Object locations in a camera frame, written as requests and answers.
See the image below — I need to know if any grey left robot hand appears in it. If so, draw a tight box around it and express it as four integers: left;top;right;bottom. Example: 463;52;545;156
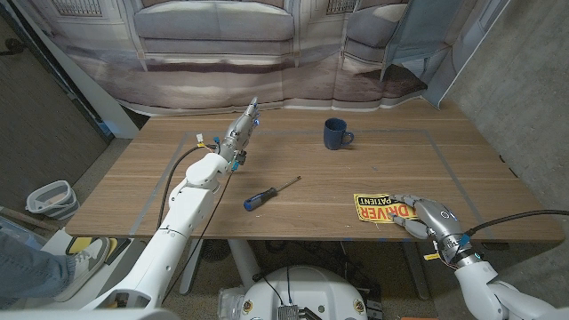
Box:
219;96;262;167

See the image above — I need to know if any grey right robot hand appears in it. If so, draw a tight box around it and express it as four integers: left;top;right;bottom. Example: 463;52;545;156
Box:
387;193;466;245

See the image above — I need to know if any yellow new driver bumper sticker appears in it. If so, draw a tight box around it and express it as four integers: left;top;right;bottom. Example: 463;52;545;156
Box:
353;193;420;225

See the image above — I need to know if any table leg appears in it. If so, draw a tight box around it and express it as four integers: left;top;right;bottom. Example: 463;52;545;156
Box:
180;239;205;295
402;242;431;301
228;239;261;290

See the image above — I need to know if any printed room backdrop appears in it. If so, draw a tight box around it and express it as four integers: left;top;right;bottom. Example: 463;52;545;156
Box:
12;0;512;116

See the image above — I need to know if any dark blue mug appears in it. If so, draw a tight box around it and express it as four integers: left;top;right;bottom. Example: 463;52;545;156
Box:
323;117;356;151

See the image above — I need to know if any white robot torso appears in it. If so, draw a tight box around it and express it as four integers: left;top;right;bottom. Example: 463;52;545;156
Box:
239;265;369;320

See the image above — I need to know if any clear plastic bag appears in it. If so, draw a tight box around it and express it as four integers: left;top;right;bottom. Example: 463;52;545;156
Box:
217;286;248;319

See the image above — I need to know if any yellow black floor object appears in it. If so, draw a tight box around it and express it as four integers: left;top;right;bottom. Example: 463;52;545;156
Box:
66;236;132;264

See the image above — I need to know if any grey white collapsible bucket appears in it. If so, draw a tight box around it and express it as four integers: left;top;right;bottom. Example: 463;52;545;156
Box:
25;180;81;221

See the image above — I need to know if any white grey sneaker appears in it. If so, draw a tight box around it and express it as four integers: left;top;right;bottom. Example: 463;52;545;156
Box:
52;237;112;303

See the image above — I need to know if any human operator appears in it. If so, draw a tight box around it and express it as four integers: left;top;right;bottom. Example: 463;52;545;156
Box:
0;228;77;310

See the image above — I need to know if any blue black handled screwdriver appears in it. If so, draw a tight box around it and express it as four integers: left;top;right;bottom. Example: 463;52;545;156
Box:
243;175;302;212

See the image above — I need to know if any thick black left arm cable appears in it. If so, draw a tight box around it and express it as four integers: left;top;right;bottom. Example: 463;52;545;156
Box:
156;143;218;230

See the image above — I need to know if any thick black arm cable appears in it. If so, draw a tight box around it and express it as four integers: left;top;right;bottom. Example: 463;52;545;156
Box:
464;209;569;237
156;143;218;230

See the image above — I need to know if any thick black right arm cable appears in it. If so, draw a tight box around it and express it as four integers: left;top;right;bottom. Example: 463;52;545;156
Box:
464;209;569;237

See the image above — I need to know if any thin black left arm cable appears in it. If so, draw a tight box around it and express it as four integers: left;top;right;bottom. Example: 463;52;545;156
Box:
161;171;234;304

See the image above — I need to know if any black door handle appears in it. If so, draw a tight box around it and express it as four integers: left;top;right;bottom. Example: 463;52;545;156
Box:
0;37;27;57

